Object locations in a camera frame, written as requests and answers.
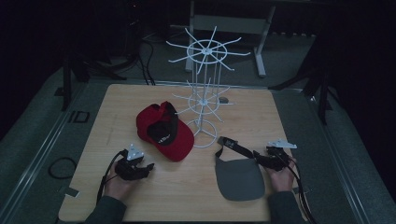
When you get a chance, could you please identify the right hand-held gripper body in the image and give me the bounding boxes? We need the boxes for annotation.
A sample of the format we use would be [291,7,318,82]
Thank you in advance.
[262,138,298,173]

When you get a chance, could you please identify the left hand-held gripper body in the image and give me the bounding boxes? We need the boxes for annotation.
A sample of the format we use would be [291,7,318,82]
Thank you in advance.
[115,143,149,182]

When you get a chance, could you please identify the grey sun visor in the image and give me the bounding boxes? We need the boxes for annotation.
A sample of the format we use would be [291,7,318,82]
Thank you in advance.
[214,135,266,203]

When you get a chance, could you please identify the red baseball cap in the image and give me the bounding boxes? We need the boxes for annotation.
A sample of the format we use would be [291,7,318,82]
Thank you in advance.
[135,101,195,163]

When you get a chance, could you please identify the white wire display rack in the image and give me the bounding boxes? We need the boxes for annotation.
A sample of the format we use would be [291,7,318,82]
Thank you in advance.
[165,25,251,149]

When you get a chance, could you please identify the person's left hand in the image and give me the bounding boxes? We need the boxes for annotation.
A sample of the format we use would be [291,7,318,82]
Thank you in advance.
[104,173,138,203]

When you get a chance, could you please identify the person's right hand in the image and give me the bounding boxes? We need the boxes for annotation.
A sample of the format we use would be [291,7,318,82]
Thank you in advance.
[264,161,297,193]

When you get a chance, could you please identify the grey tape piece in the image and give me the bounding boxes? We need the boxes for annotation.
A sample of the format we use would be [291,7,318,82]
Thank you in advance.
[58,186,80,199]

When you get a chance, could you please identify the black metal stand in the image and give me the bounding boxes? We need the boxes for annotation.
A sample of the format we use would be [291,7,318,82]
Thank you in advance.
[268,60,333,126]
[53,55,128,113]

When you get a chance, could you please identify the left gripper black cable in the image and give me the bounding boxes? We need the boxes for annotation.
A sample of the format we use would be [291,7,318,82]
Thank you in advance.
[95,149,129,205]

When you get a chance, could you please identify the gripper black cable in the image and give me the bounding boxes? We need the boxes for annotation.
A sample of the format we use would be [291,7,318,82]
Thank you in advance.
[275,150,318,224]
[95,149,129,205]

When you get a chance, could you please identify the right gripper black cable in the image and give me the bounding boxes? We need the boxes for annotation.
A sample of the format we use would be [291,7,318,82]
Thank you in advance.
[275,150,318,224]

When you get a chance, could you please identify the black rail bracket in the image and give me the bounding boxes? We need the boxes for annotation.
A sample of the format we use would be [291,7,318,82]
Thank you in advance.
[67,110,92,124]

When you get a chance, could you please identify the black cable loop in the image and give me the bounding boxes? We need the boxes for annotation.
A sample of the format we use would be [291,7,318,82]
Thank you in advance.
[48,157,78,180]

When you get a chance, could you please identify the white metal table frame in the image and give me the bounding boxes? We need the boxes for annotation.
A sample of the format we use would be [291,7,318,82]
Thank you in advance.
[184,0,276,78]

